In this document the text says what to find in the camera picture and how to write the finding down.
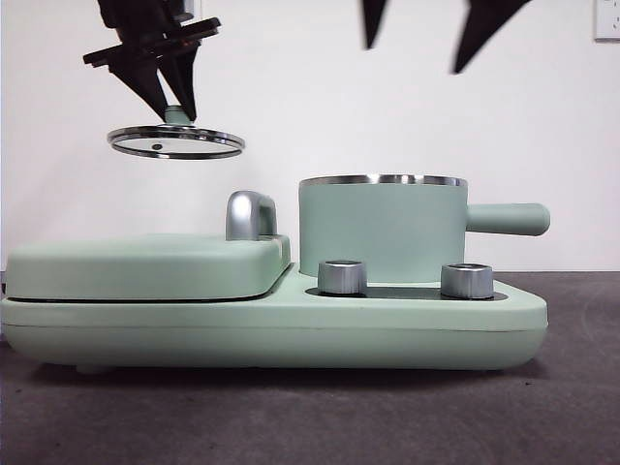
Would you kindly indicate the glass lid with green knob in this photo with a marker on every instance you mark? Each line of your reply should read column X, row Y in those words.
column 173, row 116

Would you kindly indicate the silver control knob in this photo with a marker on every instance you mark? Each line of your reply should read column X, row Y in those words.
column 466, row 282
column 341, row 278

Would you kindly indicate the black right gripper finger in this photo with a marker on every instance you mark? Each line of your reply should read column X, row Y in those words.
column 484, row 24
column 374, row 19

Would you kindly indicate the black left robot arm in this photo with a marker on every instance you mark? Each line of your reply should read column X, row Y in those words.
column 140, row 9

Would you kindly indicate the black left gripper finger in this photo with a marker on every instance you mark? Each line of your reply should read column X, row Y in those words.
column 147, row 82
column 186, row 72

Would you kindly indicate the mint green breakfast machine base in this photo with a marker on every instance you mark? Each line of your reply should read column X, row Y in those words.
column 290, row 334

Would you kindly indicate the white wall socket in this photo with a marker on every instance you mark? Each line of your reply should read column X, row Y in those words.
column 608, row 19

